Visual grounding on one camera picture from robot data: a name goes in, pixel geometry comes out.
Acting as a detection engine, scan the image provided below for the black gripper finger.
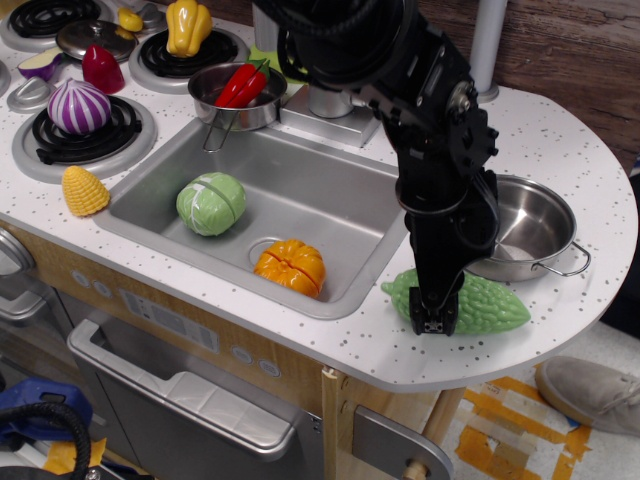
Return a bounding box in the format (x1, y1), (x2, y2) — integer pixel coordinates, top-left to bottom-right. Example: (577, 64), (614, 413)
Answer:
(409, 287), (424, 335)
(442, 295), (459, 336)

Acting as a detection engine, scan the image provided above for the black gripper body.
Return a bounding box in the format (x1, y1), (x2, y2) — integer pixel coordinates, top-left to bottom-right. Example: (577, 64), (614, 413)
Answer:
(409, 270), (465, 325)

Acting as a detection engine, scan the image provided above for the green bumpy toy squash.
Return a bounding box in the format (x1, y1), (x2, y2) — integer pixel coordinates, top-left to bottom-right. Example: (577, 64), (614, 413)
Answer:
(381, 269), (531, 335)

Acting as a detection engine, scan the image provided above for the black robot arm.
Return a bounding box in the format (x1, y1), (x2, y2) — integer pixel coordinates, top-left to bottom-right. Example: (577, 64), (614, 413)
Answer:
(259, 1), (500, 335)

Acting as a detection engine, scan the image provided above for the steel pot lid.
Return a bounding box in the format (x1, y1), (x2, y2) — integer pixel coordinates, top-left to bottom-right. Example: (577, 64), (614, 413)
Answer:
(56, 19), (138, 62)

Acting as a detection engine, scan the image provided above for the orange toy pumpkin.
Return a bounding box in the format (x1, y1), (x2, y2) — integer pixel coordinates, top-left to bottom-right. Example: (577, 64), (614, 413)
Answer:
(254, 239), (326, 298)

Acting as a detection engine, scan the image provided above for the grey toy sink basin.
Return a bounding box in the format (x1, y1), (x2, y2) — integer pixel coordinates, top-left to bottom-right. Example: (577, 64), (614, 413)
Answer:
(96, 120), (406, 320)

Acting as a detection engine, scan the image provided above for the grey suede shoe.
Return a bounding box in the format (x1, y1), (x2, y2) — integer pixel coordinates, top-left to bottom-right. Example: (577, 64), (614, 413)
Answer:
(535, 356), (639, 437)

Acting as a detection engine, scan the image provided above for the silver toy faucet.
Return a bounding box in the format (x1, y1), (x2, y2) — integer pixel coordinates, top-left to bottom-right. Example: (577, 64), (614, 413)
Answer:
(280, 85), (380, 147)

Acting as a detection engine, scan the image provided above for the green toy cabbage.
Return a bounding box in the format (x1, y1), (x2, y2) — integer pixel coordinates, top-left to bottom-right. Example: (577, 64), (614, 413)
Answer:
(176, 172), (246, 236)

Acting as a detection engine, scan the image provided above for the red toy chili pepper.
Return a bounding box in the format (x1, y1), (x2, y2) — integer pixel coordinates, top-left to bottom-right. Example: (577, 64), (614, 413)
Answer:
(214, 60), (270, 109)

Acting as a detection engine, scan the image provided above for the grey toy oven door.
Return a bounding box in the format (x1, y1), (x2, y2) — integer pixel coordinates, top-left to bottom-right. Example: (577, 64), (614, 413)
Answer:
(68, 319), (324, 479)

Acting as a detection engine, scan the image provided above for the grey support pole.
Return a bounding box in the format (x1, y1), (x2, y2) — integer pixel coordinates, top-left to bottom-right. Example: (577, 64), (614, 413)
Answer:
(470, 0), (508, 103)

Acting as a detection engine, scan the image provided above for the green toy cutting board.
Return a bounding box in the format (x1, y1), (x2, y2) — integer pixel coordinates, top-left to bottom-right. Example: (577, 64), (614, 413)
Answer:
(249, 44), (280, 70)

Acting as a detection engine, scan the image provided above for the small steel saucepan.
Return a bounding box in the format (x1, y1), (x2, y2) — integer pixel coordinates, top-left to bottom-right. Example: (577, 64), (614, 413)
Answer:
(188, 59), (288, 153)

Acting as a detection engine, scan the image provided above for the yellow toy corn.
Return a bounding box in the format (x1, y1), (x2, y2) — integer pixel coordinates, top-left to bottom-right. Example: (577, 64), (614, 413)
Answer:
(61, 166), (110, 217)

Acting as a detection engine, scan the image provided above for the back right stove burner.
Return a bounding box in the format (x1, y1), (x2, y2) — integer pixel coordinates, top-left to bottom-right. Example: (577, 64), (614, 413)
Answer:
(128, 28), (249, 94)

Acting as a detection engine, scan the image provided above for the stove burner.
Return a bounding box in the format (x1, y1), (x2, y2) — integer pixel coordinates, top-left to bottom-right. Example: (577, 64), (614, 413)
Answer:
(1, 0), (114, 52)
(11, 96), (157, 184)
(128, 28), (249, 94)

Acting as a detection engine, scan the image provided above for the yellow toy bell pepper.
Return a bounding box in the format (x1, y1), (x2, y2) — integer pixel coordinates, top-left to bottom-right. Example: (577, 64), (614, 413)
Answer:
(166, 0), (213, 58)

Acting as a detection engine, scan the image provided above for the grey back stove knob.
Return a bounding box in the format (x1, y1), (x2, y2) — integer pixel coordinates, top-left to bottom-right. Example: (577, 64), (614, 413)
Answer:
(134, 3), (167, 34)

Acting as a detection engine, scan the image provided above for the grey stove knob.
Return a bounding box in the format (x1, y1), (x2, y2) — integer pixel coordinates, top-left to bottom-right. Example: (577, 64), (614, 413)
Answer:
(134, 3), (167, 34)
(7, 77), (56, 114)

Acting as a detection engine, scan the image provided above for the purple striped toy onion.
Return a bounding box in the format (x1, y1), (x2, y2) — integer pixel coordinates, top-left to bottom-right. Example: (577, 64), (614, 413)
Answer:
(47, 79), (111, 135)

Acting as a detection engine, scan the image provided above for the dark red toy pepper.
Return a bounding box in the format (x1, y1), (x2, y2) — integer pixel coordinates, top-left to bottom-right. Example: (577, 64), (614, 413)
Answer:
(82, 44), (125, 95)

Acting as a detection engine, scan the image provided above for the front left stove burner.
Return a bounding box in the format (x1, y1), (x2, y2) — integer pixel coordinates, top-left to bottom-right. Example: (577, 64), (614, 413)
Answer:
(11, 96), (157, 184)

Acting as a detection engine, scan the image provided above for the small yellow toy vegetable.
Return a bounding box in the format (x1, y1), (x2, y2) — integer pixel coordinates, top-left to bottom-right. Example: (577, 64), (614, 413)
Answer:
(117, 7), (144, 33)

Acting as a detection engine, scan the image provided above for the purple toy eggplant half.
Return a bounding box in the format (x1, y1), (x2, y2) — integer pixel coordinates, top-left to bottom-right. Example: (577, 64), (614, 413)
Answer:
(17, 47), (64, 81)

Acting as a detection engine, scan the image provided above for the back left stove burner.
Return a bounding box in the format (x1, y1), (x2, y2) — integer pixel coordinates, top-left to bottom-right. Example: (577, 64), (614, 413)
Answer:
(1, 0), (114, 52)

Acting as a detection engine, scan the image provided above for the steel pot with handles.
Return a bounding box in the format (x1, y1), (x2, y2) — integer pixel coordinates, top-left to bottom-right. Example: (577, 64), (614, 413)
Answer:
(467, 174), (592, 282)

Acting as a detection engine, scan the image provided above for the blue clamp with black hose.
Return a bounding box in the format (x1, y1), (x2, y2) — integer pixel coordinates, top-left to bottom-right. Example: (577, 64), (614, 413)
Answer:
(1, 377), (93, 479)

